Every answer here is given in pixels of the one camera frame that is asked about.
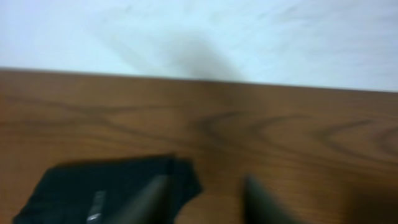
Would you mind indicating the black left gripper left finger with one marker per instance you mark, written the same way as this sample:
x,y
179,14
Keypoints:
x,y
149,206

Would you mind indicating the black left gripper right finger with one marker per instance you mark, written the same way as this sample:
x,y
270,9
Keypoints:
x,y
260,208

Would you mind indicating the black garment with stripe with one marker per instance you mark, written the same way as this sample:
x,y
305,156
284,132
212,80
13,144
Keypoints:
x,y
92,191

